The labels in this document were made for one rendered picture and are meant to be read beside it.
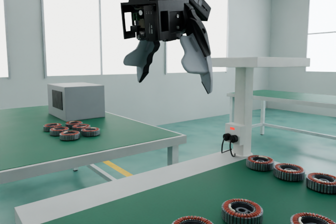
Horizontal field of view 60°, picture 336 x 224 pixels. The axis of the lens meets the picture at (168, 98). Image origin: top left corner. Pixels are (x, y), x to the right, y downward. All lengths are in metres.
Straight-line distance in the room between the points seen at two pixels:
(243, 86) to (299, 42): 6.41
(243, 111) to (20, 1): 3.78
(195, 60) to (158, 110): 5.16
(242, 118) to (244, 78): 0.18
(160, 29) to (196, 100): 5.80
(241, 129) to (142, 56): 0.91
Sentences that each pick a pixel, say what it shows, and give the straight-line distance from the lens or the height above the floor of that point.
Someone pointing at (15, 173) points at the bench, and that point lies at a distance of 1.40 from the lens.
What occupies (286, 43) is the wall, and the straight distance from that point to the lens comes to 7.90.
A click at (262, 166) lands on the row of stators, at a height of 0.77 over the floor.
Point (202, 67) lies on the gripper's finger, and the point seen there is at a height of 1.18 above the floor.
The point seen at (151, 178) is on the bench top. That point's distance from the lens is 1.16.
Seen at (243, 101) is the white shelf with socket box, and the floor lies 1.01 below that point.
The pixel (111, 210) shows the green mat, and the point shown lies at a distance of 0.94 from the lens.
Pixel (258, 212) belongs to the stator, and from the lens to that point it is 0.88.
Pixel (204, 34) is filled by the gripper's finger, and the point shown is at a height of 1.23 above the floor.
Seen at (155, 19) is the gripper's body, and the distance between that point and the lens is 0.40.
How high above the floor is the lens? 1.18
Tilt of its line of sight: 7 degrees down
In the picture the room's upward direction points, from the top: straight up
